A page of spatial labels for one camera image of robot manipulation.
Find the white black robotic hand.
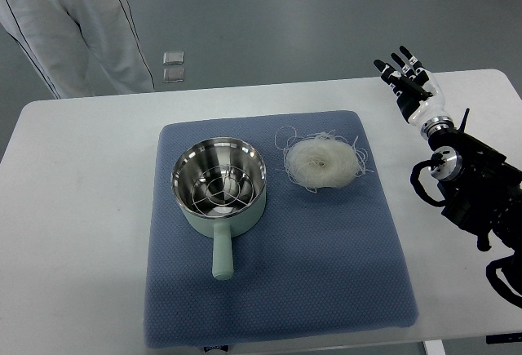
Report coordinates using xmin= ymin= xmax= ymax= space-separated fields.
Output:
xmin=374 ymin=46 xmax=448 ymax=126

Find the white vermicelli nest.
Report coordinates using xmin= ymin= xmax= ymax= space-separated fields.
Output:
xmin=274 ymin=125 xmax=375 ymax=193

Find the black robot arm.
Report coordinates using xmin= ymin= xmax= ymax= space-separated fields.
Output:
xmin=410 ymin=116 xmax=521 ymax=307

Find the mint green steel pot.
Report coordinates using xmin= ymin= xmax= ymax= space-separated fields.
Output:
xmin=171 ymin=137 xmax=268 ymax=281

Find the lower metal floor plate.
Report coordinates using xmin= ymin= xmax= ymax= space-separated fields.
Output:
xmin=163 ymin=67 xmax=185 ymax=83

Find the metal floor plate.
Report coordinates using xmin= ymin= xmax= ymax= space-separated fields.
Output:
xmin=163 ymin=67 xmax=185 ymax=83
xmin=162 ymin=51 xmax=184 ymax=65

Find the upper metal floor plate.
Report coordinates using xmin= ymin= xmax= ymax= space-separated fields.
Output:
xmin=162 ymin=51 xmax=184 ymax=65

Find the white table leg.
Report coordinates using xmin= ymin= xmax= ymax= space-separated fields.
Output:
xmin=422 ymin=339 xmax=446 ymax=355

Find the person in grey tracksuit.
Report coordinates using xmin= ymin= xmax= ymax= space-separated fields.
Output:
xmin=1 ymin=0 xmax=154 ymax=99

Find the wire steaming rack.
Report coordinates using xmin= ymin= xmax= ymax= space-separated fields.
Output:
xmin=190 ymin=165 xmax=256 ymax=217

